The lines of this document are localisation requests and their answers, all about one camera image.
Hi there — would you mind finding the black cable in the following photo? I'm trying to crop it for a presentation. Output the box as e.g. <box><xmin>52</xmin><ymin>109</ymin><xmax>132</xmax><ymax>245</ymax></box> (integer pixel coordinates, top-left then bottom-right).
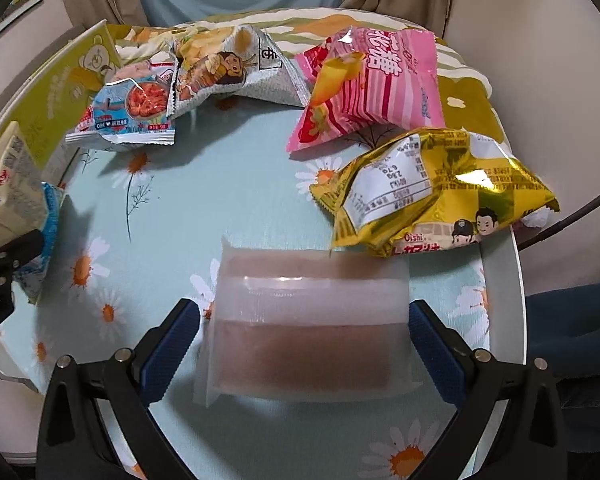
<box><xmin>517</xmin><ymin>180</ymin><xmax>600</xmax><ymax>253</ymax></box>

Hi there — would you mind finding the gold foil snack packet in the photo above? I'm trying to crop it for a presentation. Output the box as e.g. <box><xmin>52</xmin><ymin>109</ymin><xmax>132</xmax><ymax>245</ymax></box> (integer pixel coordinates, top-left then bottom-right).
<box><xmin>309</xmin><ymin>127</ymin><xmax>561</xmax><ymax>260</ymax></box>

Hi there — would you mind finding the translucent pink wafer packet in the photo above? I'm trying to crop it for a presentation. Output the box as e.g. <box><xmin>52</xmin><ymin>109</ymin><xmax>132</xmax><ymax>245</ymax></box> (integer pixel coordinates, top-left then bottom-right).
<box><xmin>192</xmin><ymin>235</ymin><xmax>418</xmax><ymax>408</ymax></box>

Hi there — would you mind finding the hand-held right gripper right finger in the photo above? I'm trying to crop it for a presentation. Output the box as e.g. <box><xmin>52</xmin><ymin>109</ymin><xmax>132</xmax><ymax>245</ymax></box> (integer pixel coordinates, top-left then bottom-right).
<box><xmin>406</xmin><ymin>300</ymin><xmax>569</xmax><ymax>480</ymax></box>

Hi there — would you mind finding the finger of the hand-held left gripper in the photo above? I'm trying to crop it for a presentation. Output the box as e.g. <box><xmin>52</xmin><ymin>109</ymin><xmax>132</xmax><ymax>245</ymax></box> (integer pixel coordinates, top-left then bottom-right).
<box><xmin>0</xmin><ymin>229</ymin><xmax>46</xmax><ymax>281</ymax></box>

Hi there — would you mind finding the floral striped blanket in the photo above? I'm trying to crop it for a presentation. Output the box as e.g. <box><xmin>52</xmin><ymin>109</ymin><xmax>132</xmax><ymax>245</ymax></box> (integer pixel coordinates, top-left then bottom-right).
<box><xmin>105</xmin><ymin>6</ymin><xmax>496</xmax><ymax>133</ymax></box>

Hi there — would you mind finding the dark blue cloth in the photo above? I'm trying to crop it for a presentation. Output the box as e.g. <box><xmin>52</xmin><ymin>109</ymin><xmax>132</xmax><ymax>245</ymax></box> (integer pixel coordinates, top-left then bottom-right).
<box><xmin>522</xmin><ymin>282</ymin><xmax>600</xmax><ymax>456</ymax></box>

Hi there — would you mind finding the blue and red snack packet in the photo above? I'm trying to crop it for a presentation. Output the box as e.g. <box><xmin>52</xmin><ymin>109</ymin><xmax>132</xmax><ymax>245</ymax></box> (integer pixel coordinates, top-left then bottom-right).
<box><xmin>64</xmin><ymin>57</ymin><xmax>178</xmax><ymax>153</ymax></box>

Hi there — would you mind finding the light blue snack packet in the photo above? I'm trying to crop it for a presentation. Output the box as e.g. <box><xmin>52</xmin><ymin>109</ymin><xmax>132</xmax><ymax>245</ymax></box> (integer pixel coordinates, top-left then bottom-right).
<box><xmin>12</xmin><ymin>182</ymin><xmax>63</xmax><ymax>306</ymax></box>

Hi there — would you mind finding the pink striped snack packet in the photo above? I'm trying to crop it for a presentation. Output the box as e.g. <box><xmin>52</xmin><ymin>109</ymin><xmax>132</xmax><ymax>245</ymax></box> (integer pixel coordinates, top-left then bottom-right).
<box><xmin>285</xmin><ymin>26</ymin><xmax>447</xmax><ymax>153</ymax></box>

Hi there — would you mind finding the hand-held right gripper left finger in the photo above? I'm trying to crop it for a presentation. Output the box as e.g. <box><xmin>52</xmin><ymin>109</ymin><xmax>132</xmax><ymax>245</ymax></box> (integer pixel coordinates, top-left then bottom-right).
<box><xmin>35</xmin><ymin>298</ymin><xmax>202</xmax><ymax>480</ymax></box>

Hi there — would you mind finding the yellow-green cardboard box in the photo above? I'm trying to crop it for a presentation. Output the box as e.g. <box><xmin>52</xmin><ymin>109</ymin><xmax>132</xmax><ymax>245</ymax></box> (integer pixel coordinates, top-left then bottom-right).
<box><xmin>0</xmin><ymin>19</ymin><xmax>118</xmax><ymax>196</ymax></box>

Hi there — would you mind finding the cream and white snack packet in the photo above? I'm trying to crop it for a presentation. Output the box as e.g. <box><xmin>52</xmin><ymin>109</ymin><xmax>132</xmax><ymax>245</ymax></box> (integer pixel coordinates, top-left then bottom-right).
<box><xmin>0</xmin><ymin>121</ymin><xmax>48</xmax><ymax>261</ymax></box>

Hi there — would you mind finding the silver cartoon chip packet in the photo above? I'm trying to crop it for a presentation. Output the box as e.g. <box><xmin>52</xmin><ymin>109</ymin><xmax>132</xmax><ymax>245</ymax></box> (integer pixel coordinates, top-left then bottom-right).
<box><xmin>166</xmin><ymin>24</ymin><xmax>313</xmax><ymax>120</ymax></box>

